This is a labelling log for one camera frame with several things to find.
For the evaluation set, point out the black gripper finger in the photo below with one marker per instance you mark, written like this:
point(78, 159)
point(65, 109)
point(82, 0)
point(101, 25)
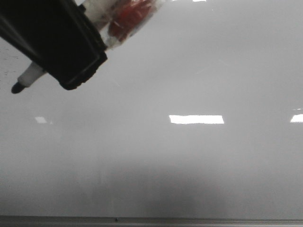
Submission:
point(56, 36)

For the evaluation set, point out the white black whiteboard marker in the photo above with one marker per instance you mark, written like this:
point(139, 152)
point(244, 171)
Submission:
point(115, 20)

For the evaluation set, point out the white whiteboard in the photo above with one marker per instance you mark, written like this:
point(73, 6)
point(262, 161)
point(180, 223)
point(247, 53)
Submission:
point(195, 116)

